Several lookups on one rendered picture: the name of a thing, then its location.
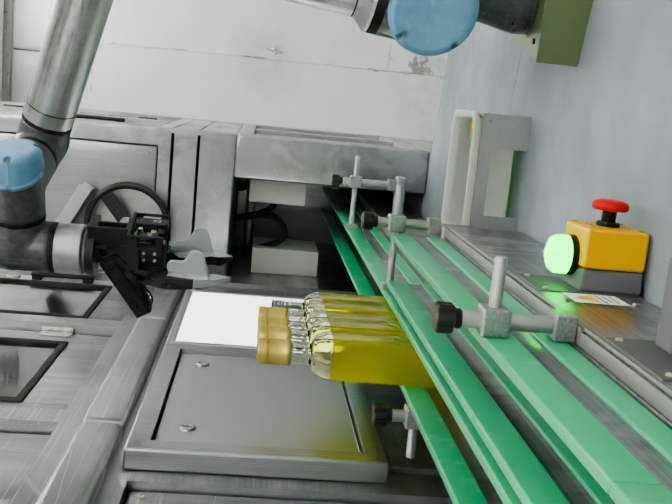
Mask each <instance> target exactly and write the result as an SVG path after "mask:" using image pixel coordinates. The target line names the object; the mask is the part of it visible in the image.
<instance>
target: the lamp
mask: <svg viewBox="0 0 672 504"><path fill-rule="evenodd" d="M579 258H580V244H579V240H578V238H577V236H576V235H573V234H567V235H565V234H555V235H553V236H551V237H550V238H549V239H548V241H547V244H546V246H545V250H544V259H545V264H546V267H547V268H548V269H549V270H550V271H552V272H553V273H562V274H566V275H572V274H573V273H574V272H575V271H576V269H577V267H578V263H579Z"/></svg>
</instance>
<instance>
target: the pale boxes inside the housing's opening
mask: <svg viewBox="0 0 672 504"><path fill-rule="evenodd" d="M306 187H307V184H302V183H290V182H279V181H267V180H256V179H250V187H249V200H248V201H249V202H261V203H272V204H284V205H296V206H305V198H306ZM276 239H277V238H266V237H253V246H252V258H251V270H250V272H254V273H267V274H280V275H293V276H306V277H316V276H317V265H318V254H319V253H318V250H317V247H316V244H315V242H314V241H303V240H291V239H285V240H284V241H283V242H282V243H281V244H279V245H277V246H275V247H272V246H263V245H258V244H262V243H267V242H271V241H273V240H276Z"/></svg>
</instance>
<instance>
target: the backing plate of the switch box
mask: <svg viewBox="0 0 672 504"><path fill-rule="evenodd" d="M604 339H606V340H607V341H608V342H610V343H611V344H612V345H614V346H615V347H617V348H618V349H619V350H621V351H622V352H623V353H625V354H626V355H627V356H629V357H630V358H632V359H633V360H634V361H636V362H637V363H638V364H640V365H641V366H643V367H644V368H645V369H647V370H648V371H649V372H651V373H652V374H653V375H655V376H656V377H658V378H659V379H660V380H662V381H672V355H669V354H668V353H666V352H665V351H663V350H662V349H660V348H659V347H657V346H656V341H654V340H640V339H627V338H620V337H617V338H613V337H604Z"/></svg>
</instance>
